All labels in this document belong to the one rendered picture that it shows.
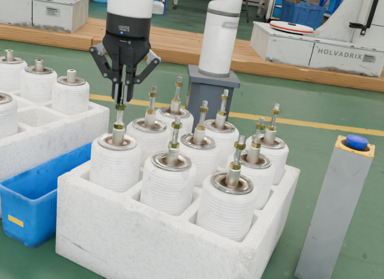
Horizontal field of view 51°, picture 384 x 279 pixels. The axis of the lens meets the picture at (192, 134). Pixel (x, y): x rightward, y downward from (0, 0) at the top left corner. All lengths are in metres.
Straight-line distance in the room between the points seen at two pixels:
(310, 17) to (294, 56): 2.47
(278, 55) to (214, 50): 1.64
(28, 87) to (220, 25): 0.55
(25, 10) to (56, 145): 1.81
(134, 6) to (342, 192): 0.51
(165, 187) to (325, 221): 0.34
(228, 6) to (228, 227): 0.65
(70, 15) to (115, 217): 2.08
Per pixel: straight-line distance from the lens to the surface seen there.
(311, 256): 0.92
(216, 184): 0.69
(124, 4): 0.69
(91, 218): 0.80
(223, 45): 1.16
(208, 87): 1.17
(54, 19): 2.74
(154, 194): 0.73
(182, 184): 0.71
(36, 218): 0.88
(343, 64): 2.94
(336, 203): 0.85
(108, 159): 0.76
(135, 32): 0.70
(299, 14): 5.19
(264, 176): 0.78
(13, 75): 1.27
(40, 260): 0.90
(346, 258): 1.08
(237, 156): 0.68
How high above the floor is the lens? 0.58
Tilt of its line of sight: 22 degrees down
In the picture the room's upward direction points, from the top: 9 degrees clockwise
